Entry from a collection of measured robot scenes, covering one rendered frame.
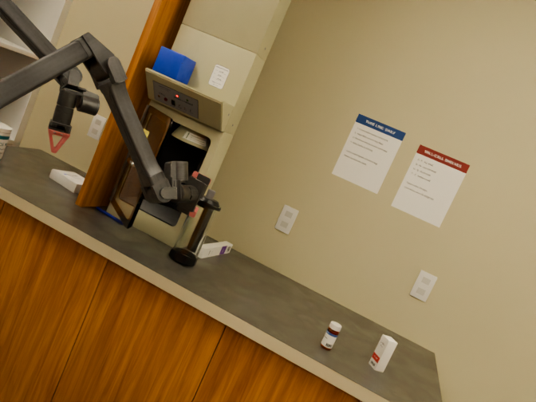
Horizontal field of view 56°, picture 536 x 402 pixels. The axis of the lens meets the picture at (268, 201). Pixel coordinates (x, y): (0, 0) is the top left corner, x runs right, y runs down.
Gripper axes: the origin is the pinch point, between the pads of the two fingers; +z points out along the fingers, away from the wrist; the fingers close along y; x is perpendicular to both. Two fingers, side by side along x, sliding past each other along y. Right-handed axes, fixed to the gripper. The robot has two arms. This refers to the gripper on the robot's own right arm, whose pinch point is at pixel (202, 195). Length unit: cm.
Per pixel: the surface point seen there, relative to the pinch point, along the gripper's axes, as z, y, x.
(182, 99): 4.1, 26.3, 23.3
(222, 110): 2.9, 28.6, 7.1
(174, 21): 14, 51, 45
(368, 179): 56, 28, -42
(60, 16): 48, 37, 124
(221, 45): 11, 50, 21
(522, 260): 58, 26, -109
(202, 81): 11.4, 35.2, 22.4
